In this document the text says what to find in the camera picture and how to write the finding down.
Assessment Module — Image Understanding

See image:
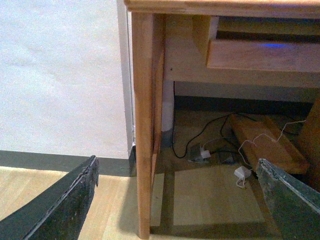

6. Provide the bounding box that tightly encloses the white power adapter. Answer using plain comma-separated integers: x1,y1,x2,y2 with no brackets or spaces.
234,166,252,180

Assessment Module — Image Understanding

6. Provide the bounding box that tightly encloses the black cable on floor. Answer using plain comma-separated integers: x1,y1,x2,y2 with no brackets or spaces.
170,113,241,159

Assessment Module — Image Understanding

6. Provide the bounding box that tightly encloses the thin white cable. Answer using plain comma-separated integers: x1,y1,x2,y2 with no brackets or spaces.
235,119,307,189

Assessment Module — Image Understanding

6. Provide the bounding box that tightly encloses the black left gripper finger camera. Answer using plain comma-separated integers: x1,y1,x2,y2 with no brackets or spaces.
0,155,99,240

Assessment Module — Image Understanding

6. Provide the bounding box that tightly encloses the wooden pull-out keyboard tray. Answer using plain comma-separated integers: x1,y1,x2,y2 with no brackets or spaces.
206,40,320,73

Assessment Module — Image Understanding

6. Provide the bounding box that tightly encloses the wooden desk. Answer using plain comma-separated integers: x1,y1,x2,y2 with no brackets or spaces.
125,0,320,240

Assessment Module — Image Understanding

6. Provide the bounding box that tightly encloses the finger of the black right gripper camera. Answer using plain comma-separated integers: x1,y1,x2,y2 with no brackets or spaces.
256,158,320,240

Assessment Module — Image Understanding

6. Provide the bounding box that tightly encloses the grey power strip with plug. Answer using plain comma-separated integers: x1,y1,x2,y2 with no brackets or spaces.
187,144,211,163

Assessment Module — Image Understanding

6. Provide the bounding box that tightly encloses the wooden plank under desk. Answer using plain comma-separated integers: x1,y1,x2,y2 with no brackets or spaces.
230,115,310,175

